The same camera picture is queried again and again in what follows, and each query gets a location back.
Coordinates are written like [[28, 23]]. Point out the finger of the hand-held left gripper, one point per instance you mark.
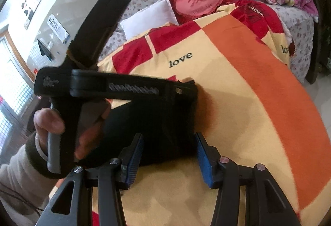
[[155, 89]]

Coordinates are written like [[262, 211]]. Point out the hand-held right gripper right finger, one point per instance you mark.
[[204, 161]]

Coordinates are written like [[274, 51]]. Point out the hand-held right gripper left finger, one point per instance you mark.
[[133, 158]]

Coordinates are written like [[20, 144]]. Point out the black pants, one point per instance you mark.
[[160, 125]]

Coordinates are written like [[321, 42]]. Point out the person's left forearm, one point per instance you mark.
[[15, 177]]

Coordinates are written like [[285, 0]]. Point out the person's left hand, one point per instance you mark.
[[47, 121]]

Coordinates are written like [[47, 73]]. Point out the dark hanging cloth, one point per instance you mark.
[[44, 49]]

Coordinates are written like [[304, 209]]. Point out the window with blinds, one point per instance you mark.
[[13, 102]]

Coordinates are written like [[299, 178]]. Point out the white pillow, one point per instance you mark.
[[150, 19]]

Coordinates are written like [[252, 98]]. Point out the orange red printed blanket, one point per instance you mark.
[[232, 86]]

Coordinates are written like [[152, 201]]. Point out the red heart cushion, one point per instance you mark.
[[201, 1]]

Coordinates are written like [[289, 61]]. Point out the eye chart wall poster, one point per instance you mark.
[[59, 28]]

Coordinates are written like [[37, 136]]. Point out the black white wall poster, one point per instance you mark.
[[31, 6]]

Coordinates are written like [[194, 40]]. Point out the dark wooden bed frame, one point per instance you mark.
[[319, 60]]

